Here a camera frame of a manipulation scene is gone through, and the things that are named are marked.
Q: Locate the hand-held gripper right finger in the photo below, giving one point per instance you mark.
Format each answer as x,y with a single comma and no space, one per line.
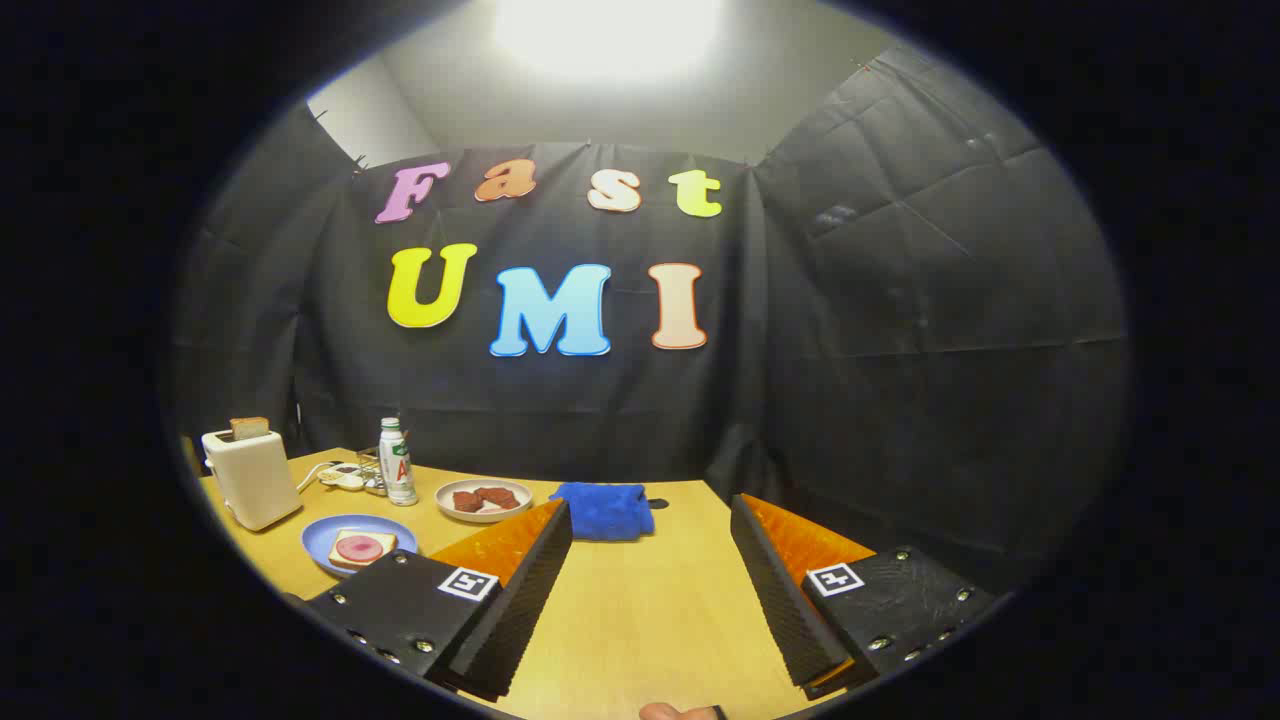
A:
780,600

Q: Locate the black backdrop cloth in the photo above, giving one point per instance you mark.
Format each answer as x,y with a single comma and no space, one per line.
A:
850,350

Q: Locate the beige round plate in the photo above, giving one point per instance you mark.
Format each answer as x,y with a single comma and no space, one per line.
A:
485,517

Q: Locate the white bread slice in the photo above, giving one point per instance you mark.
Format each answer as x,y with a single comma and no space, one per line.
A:
390,545

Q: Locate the white drink bottle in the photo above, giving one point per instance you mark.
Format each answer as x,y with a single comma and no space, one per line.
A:
398,470

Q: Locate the white toaster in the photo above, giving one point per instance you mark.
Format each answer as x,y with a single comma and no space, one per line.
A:
255,485

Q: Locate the blue round plate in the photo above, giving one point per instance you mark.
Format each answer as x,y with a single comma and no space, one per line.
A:
320,545

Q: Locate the toasted bread slice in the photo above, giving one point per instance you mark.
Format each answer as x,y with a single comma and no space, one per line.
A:
250,428

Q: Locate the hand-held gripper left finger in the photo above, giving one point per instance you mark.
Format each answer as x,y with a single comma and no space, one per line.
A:
520,600

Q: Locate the brown meat slice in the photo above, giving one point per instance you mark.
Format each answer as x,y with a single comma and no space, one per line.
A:
497,495
467,501

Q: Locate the white compartment condiment dish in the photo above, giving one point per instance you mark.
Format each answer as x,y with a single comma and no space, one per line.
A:
345,480

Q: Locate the blue folded towel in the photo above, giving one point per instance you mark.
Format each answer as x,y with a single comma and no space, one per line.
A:
600,510

